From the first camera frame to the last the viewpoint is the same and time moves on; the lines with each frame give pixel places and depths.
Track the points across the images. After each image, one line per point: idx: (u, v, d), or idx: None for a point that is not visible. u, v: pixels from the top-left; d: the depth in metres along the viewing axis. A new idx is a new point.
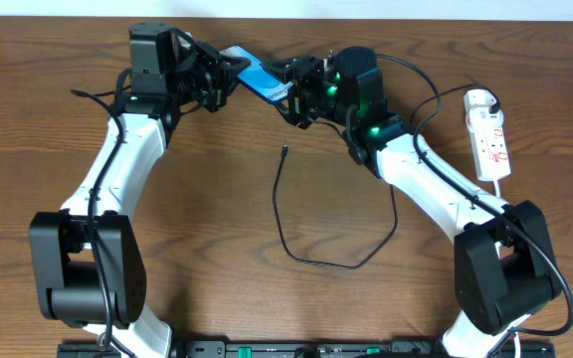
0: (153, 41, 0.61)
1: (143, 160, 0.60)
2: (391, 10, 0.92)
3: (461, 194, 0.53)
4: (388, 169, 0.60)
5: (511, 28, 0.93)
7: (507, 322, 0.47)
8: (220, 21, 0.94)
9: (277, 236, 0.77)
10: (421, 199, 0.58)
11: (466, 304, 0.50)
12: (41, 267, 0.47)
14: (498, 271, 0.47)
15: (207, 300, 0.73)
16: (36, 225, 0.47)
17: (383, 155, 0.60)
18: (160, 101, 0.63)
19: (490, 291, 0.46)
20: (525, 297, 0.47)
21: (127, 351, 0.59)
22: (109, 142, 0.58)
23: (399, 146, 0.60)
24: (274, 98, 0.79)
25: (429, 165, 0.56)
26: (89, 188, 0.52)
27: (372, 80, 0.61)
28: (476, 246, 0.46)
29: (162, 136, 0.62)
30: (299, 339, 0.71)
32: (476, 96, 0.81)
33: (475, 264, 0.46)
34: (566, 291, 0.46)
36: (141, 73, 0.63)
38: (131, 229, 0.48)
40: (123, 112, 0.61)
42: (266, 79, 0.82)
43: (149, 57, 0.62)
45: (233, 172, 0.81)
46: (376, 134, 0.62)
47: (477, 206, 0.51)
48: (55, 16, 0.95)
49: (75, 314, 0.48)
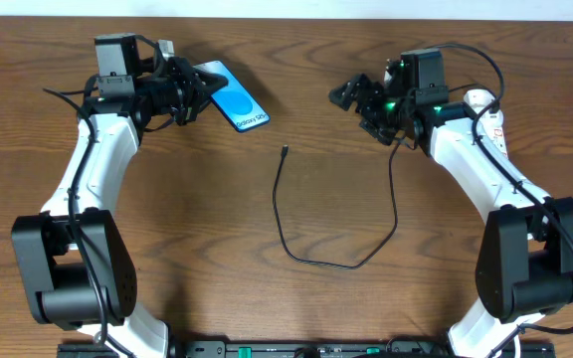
0: (117, 43, 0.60)
1: (117, 159, 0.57)
2: (391, 9, 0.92)
3: (505, 178, 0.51)
4: (440, 148, 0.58)
5: (510, 28, 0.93)
7: (516, 311, 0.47)
8: (220, 21, 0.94)
9: (277, 236, 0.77)
10: (467, 183, 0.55)
11: (482, 285, 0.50)
12: (27, 271, 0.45)
14: (522, 260, 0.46)
15: (207, 300, 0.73)
16: (17, 230, 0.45)
17: (440, 132, 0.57)
18: (128, 99, 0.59)
19: (508, 276, 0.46)
20: (544, 291, 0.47)
21: (124, 351, 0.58)
22: (82, 144, 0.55)
23: (457, 126, 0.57)
24: (242, 128, 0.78)
25: (481, 147, 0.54)
26: (67, 188, 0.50)
27: (435, 63, 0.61)
28: (507, 226, 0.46)
29: (134, 133, 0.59)
30: (299, 338, 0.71)
32: (476, 96, 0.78)
33: (501, 244, 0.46)
34: None
36: (106, 76, 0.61)
38: (112, 222, 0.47)
40: (95, 113, 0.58)
42: (238, 102, 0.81)
43: (114, 59, 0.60)
45: (234, 172, 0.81)
46: (438, 110, 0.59)
47: (519, 191, 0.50)
48: (55, 15, 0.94)
49: (66, 315, 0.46)
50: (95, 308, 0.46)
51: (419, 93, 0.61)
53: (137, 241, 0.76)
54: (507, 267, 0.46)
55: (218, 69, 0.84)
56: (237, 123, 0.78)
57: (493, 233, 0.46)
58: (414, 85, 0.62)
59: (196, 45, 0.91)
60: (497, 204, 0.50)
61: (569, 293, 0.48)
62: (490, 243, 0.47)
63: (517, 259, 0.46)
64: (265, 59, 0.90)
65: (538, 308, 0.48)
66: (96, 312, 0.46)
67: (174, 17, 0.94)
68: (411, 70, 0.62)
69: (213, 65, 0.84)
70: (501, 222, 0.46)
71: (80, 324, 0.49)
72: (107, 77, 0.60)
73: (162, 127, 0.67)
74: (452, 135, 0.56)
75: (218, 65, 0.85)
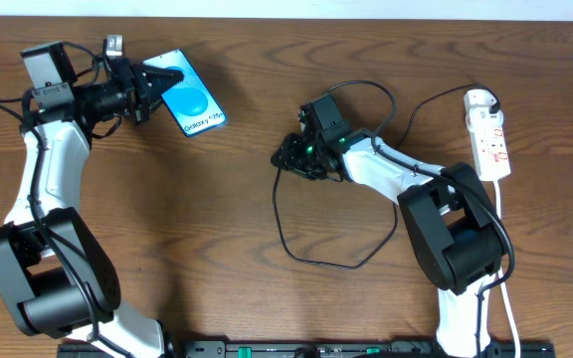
0: (46, 51, 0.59)
1: (72, 162, 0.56)
2: (391, 11, 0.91)
3: (404, 168, 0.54)
4: (355, 171, 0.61)
5: (512, 28, 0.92)
7: (461, 274, 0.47)
8: (218, 22, 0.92)
9: (278, 236, 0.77)
10: (381, 189, 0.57)
11: (425, 267, 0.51)
12: (3, 283, 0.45)
14: (442, 223, 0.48)
15: (206, 300, 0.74)
16: None
17: (348, 158, 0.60)
18: (70, 106, 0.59)
19: (438, 247, 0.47)
20: (477, 252, 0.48)
21: (122, 352, 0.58)
22: (31, 155, 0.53)
23: (359, 146, 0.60)
24: (189, 133, 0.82)
25: (382, 155, 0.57)
26: (26, 197, 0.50)
27: (329, 104, 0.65)
28: (416, 202, 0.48)
29: (83, 135, 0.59)
30: (300, 338, 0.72)
32: (476, 96, 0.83)
33: (416, 217, 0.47)
34: (507, 242, 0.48)
36: (43, 87, 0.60)
38: (82, 220, 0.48)
40: (43, 123, 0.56)
42: (188, 102, 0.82)
43: (47, 70, 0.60)
45: (233, 171, 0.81)
46: (342, 141, 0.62)
47: (419, 173, 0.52)
48: (51, 15, 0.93)
49: (53, 323, 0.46)
50: (82, 308, 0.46)
51: (325, 134, 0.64)
53: (137, 241, 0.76)
54: (434, 239, 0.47)
55: (176, 60, 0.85)
56: (184, 127, 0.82)
57: (407, 212, 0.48)
58: (318, 128, 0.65)
59: (194, 45, 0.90)
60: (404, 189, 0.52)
61: (497, 246, 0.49)
62: (409, 222, 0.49)
63: (437, 225, 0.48)
64: (264, 60, 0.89)
65: (479, 267, 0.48)
66: (85, 311, 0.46)
67: (171, 17, 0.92)
68: (311, 115, 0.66)
69: (172, 54, 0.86)
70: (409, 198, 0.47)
71: (69, 330, 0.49)
72: (44, 88, 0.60)
73: (110, 134, 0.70)
74: (357, 155, 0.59)
75: (178, 54, 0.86)
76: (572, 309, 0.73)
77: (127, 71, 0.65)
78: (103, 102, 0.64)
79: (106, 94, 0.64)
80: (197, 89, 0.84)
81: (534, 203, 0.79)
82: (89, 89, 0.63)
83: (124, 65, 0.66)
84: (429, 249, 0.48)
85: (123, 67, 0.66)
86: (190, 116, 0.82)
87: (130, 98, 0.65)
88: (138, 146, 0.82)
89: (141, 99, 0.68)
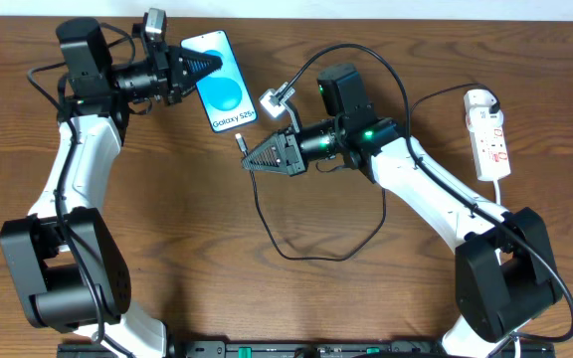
0: (85, 40, 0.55)
1: (101, 160, 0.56)
2: (391, 11, 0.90)
3: (461, 202, 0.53)
4: (383, 174, 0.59)
5: (512, 28, 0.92)
7: (508, 327, 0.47)
8: (218, 21, 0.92)
9: (278, 236, 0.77)
10: (421, 208, 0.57)
11: (467, 312, 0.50)
12: (19, 274, 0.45)
14: (499, 279, 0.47)
15: (207, 300, 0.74)
16: (5, 234, 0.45)
17: (377, 160, 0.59)
18: (107, 99, 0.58)
19: (491, 303, 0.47)
20: (526, 305, 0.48)
21: (124, 352, 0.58)
22: (64, 147, 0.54)
23: (392, 151, 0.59)
24: (217, 129, 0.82)
25: (424, 170, 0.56)
26: (53, 190, 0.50)
27: (352, 83, 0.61)
28: (477, 257, 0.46)
29: (115, 133, 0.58)
30: (300, 338, 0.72)
32: (476, 96, 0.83)
33: (477, 274, 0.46)
34: (569, 299, 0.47)
36: (79, 76, 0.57)
38: (102, 221, 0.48)
40: (79, 115, 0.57)
42: (223, 94, 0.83)
43: (84, 59, 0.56)
45: (233, 171, 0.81)
46: (368, 138, 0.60)
47: (477, 215, 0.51)
48: (50, 15, 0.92)
49: (61, 318, 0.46)
50: (91, 309, 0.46)
51: (347, 120, 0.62)
53: (137, 241, 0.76)
54: (488, 295, 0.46)
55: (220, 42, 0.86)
56: (212, 122, 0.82)
57: (466, 266, 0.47)
58: (339, 110, 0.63)
59: None
60: (459, 235, 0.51)
61: (549, 294, 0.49)
62: (465, 272, 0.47)
63: (494, 279, 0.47)
64: (264, 60, 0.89)
65: (527, 317, 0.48)
66: (93, 312, 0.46)
67: (171, 17, 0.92)
68: (332, 93, 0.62)
69: (216, 36, 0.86)
70: (470, 253, 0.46)
71: (75, 326, 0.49)
72: (80, 76, 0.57)
73: (141, 113, 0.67)
74: (391, 161, 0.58)
75: (220, 38, 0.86)
76: None
77: (163, 58, 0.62)
78: (134, 85, 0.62)
79: (138, 77, 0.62)
80: (234, 80, 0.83)
81: (534, 203, 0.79)
82: (122, 73, 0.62)
83: (161, 50, 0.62)
84: (481, 305, 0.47)
85: (159, 54, 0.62)
86: (221, 110, 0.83)
87: (162, 85, 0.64)
88: (138, 146, 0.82)
89: (174, 88, 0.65)
